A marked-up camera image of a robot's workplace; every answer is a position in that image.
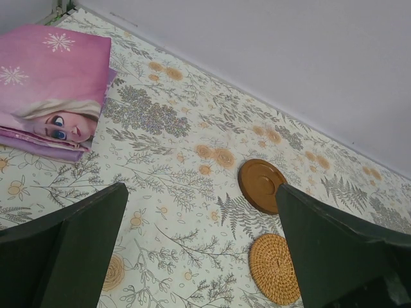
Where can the brown wooden coaster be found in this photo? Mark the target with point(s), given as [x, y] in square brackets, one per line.
[259, 181]

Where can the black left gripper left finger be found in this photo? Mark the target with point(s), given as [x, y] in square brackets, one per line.
[61, 259]

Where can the woven rattan coaster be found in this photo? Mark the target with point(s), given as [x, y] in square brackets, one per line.
[272, 270]

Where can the pink folded cartoon cloth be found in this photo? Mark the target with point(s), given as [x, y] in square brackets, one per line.
[54, 84]

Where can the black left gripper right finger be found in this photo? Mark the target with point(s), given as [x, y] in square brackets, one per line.
[341, 260]

